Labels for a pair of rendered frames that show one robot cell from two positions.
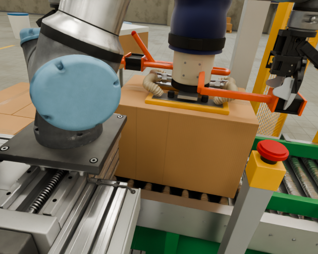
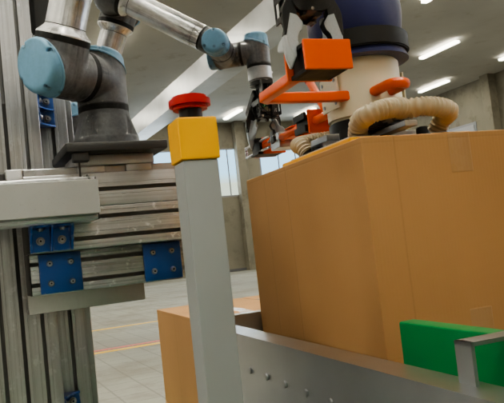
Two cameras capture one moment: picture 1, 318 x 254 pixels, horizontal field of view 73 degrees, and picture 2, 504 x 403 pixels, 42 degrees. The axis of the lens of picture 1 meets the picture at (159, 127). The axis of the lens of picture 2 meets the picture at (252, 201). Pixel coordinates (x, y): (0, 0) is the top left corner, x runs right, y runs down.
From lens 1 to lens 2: 138 cm
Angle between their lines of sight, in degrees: 67
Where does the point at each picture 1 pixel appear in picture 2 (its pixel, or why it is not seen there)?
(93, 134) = (100, 137)
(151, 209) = (242, 362)
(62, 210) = (34, 176)
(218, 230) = not seen: outside the picture
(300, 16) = not seen: outside the picture
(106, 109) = (46, 70)
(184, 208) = (264, 345)
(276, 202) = (425, 346)
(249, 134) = (356, 166)
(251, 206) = (181, 206)
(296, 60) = not seen: outside the picture
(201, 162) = (329, 264)
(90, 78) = (34, 49)
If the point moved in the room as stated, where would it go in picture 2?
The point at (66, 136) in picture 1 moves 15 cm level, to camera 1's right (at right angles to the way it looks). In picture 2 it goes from (79, 136) to (98, 121)
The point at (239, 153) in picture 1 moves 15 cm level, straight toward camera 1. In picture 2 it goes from (358, 219) to (275, 229)
